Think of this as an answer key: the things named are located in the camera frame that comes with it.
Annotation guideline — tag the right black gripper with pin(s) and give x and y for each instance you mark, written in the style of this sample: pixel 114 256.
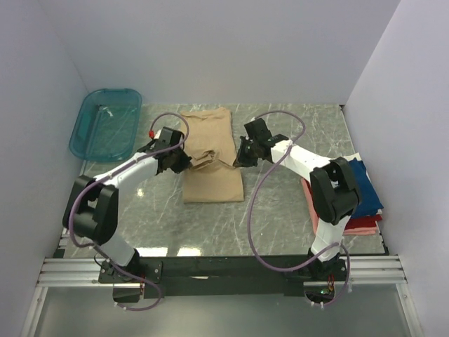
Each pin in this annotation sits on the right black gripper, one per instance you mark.
pixel 245 153

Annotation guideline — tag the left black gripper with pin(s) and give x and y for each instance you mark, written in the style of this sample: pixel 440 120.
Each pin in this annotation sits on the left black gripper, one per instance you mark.
pixel 179 161

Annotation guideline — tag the beige t shirt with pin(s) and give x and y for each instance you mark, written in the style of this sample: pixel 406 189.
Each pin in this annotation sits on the beige t shirt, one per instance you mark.
pixel 212 178

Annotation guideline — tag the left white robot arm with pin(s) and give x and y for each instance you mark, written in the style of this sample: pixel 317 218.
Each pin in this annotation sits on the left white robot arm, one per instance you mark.
pixel 92 212

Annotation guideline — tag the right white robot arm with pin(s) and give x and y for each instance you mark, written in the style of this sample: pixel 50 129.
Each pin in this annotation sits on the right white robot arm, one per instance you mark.
pixel 334 189

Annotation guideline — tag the teal plastic basket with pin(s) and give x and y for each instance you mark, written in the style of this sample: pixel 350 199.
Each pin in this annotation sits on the teal plastic basket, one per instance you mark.
pixel 106 126

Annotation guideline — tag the pink folded shirt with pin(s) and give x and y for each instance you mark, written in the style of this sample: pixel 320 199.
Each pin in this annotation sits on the pink folded shirt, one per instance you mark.
pixel 315 219

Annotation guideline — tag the black base beam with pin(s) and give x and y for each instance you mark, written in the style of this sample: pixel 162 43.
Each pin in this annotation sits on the black base beam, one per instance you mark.
pixel 220 275

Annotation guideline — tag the blue white folded shirt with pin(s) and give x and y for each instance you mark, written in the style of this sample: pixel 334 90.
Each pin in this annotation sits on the blue white folded shirt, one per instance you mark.
pixel 370 205

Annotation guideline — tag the red folded shirt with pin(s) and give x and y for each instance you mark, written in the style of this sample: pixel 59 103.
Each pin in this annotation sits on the red folded shirt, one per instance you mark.
pixel 363 223

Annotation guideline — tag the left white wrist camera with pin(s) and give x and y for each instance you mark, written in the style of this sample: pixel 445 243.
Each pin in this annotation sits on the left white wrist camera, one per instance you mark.
pixel 153 135

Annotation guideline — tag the aluminium frame rail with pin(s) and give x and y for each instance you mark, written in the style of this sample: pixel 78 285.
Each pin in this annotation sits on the aluminium frame rail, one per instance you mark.
pixel 84 272

